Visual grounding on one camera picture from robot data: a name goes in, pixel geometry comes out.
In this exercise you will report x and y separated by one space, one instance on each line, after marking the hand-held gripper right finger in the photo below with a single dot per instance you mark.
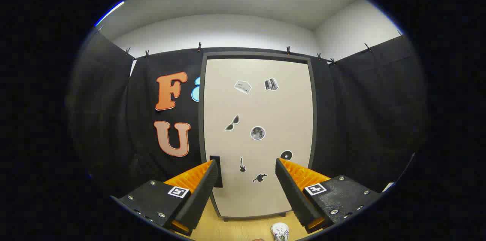
292 191

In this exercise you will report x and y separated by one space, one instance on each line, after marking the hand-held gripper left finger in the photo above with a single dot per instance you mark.
201 191

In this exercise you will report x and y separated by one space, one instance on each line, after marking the white striped shoe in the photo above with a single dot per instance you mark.
280 231

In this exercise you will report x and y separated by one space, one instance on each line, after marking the grey shoe cabinet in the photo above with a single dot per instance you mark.
314 112

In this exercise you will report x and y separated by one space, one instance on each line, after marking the beige shoe cabinet door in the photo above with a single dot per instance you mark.
258 104

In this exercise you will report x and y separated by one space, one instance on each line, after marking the black backdrop cloth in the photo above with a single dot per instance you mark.
364 119

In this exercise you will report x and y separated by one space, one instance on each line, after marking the row of black cloth clips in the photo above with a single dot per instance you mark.
199 46

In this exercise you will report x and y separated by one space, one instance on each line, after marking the ceiling light panel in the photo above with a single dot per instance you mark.
110 12

